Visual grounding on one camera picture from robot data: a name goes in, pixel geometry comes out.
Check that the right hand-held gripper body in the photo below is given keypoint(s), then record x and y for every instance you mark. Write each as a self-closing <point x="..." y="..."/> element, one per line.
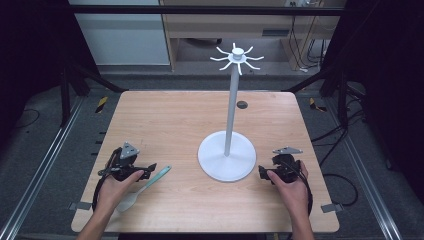
<point x="286" y="165"/>

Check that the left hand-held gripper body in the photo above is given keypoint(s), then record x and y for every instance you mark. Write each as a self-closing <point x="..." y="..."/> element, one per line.
<point x="124" y="160"/>

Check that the white hook stand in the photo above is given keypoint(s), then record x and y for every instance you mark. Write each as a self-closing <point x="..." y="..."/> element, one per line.
<point x="229" y="133"/>

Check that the person's right hand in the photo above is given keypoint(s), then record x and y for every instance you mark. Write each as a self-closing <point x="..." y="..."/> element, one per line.
<point x="292" y="193"/>

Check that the person's left hand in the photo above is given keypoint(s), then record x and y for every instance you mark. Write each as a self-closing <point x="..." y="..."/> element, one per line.
<point x="114" y="190"/>

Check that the yellow black floor tape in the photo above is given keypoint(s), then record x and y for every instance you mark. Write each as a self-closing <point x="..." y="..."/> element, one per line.
<point x="316" y="105"/>
<point x="101" y="104"/>

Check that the black table grommet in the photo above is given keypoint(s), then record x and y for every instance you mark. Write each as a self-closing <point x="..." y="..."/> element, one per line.
<point x="242" y="105"/>

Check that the white cabinet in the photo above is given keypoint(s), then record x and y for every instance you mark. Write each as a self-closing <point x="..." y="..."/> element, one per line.
<point x="123" y="36"/>

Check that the black crossbar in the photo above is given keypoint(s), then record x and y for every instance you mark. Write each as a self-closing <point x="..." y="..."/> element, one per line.
<point x="206" y="10"/>

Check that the grey table bracket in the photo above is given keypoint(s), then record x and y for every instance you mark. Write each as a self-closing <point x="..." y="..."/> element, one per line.
<point x="332" y="208"/>
<point x="80" y="205"/>

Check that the aluminium floor rail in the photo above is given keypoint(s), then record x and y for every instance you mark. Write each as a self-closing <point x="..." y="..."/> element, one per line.
<point x="36" y="173"/>
<point x="366" y="173"/>

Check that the black metal frame leg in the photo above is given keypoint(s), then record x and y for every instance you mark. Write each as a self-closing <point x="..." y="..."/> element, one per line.
<point x="336" y="93"/>
<point x="66" y="93"/>

